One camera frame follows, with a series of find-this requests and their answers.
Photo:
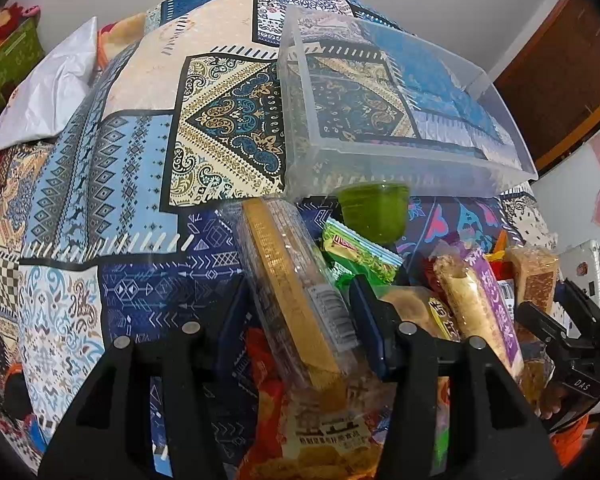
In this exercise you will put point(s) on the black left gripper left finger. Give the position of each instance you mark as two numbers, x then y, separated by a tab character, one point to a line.
206	412

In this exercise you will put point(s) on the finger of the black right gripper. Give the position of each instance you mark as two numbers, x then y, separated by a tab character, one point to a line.
539	323
577	304

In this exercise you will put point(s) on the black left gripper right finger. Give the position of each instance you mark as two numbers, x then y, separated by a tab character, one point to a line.
494	433

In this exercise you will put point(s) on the brown cracker snack pack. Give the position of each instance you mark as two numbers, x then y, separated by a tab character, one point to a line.
535	270

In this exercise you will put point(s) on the gold biscuit pack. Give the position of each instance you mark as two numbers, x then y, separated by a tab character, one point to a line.
303	315

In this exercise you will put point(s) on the orange sleeve forearm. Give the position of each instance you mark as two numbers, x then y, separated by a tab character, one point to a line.
567	443

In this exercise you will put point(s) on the person's right hand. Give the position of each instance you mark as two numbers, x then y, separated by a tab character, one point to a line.
550	401

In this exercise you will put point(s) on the purple wrapped snack bar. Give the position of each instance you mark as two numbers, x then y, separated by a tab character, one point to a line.
474	296

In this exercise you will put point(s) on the orange fried snack bag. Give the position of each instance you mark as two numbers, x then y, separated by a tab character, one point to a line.
295	439

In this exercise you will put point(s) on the green jelly cup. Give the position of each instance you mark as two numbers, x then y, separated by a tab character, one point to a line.
376	211

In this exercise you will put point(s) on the green snack packet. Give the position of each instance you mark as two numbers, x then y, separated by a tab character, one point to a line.
348	254

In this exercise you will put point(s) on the patchwork blue bed quilt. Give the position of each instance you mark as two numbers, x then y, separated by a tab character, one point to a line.
124	225

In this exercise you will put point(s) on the brown wooden door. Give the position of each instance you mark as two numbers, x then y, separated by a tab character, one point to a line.
552	86

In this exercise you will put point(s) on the clear plastic storage bin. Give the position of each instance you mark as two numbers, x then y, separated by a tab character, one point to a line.
365	103

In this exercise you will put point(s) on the white pillow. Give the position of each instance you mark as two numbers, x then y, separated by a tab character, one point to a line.
43	103

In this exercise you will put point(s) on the green gift box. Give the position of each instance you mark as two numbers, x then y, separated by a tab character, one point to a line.
19	54

